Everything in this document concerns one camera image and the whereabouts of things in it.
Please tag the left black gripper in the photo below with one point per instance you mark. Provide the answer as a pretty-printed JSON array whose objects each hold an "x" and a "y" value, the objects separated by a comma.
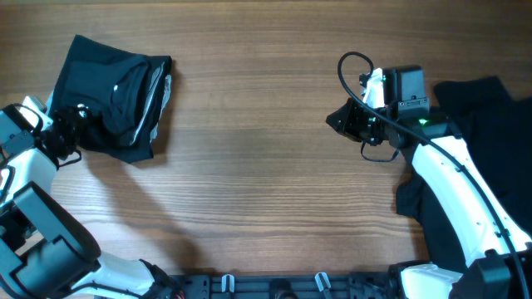
[{"x": 68, "y": 117}]

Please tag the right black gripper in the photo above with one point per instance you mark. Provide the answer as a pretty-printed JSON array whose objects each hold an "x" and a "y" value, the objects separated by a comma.
[{"x": 358, "y": 122}]

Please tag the dark green t-shirt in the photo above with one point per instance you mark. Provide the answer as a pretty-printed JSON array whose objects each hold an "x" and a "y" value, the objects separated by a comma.
[{"x": 114, "y": 93}]

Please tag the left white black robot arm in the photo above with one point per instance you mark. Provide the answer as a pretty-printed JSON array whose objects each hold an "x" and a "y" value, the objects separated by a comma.
[{"x": 45, "y": 251}]

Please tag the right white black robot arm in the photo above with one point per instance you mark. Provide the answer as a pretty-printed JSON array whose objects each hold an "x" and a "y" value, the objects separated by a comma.
[{"x": 476, "y": 248}]

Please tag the pile of dark clothes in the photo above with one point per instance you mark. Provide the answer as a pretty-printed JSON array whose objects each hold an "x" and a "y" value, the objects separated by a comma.
[{"x": 497, "y": 131}]

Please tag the folded dark green garment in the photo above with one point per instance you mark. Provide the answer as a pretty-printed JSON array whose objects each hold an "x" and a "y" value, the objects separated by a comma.
[{"x": 85, "y": 49}]

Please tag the white folded cloth underneath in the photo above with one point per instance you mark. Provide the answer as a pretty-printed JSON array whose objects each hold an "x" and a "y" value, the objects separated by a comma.
[{"x": 152, "y": 123}]

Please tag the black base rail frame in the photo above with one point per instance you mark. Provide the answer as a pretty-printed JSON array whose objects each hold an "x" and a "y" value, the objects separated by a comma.
[{"x": 355, "y": 285}]

